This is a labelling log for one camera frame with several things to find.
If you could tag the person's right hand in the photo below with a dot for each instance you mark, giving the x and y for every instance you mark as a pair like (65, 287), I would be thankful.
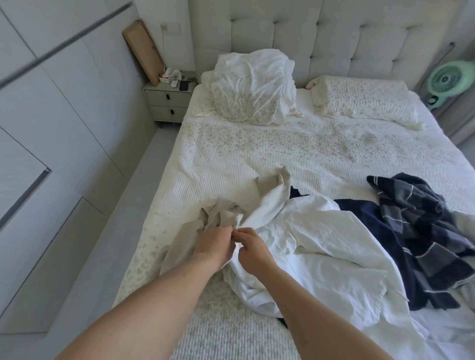
(256, 249)

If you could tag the person's left hand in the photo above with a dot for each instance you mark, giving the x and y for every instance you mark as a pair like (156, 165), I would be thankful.
(211, 244)

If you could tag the person's right fingers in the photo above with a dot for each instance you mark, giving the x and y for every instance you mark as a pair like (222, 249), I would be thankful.
(245, 237)

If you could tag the person's left fingers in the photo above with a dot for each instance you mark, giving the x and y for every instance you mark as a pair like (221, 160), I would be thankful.
(225, 234)

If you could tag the beige cloth garment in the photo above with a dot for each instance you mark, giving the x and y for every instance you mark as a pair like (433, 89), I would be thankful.
(222, 211)

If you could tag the person's left forearm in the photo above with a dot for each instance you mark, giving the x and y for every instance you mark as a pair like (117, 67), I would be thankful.
(133, 313)

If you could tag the person's right forearm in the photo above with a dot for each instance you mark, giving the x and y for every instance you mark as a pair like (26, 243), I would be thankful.
(315, 319)

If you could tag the white crumpled sheet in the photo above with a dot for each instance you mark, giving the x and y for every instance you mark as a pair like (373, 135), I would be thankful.
(326, 252)

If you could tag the white floral bedspread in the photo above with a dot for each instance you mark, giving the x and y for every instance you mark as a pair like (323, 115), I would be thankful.
(297, 155)

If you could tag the dark navy garment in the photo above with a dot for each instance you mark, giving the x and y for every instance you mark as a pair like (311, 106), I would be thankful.
(362, 218)

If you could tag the grey two-drawer nightstand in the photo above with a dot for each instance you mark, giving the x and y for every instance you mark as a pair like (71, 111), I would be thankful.
(169, 102)

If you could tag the white floral crumpled pillow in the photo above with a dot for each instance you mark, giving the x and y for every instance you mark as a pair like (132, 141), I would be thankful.
(252, 87)

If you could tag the black smartphone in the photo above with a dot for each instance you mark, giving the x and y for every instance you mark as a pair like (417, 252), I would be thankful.
(184, 86)

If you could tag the navy plaid garment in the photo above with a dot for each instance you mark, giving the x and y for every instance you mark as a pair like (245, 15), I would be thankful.
(419, 222)

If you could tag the white floral flat pillow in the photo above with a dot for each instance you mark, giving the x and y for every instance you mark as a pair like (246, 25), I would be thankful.
(365, 98)

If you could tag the white built-in wardrobe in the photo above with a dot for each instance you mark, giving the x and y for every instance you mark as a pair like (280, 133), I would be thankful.
(55, 148)

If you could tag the wooden board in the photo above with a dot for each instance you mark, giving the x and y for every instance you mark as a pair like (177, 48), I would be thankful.
(144, 52)

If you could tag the white tufted headboard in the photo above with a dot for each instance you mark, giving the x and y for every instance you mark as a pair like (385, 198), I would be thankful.
(326, 37)

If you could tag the green desk fan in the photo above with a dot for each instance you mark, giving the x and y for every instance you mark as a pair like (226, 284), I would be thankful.
(446, 83)

